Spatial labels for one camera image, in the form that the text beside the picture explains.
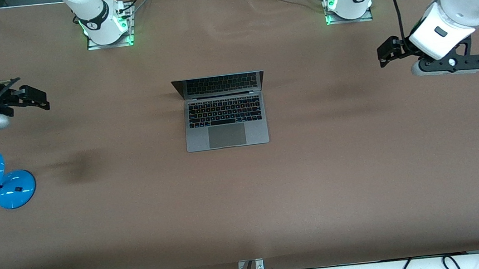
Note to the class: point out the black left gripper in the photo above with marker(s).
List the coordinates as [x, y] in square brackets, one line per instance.
[399, 49]

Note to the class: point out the grey laptop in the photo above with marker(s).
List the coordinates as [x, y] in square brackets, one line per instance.
[226, 136]

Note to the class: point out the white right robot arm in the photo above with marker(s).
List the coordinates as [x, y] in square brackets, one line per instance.
[97, 15]

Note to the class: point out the brown table cover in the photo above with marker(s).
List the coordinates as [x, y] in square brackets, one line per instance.
[139, 210]

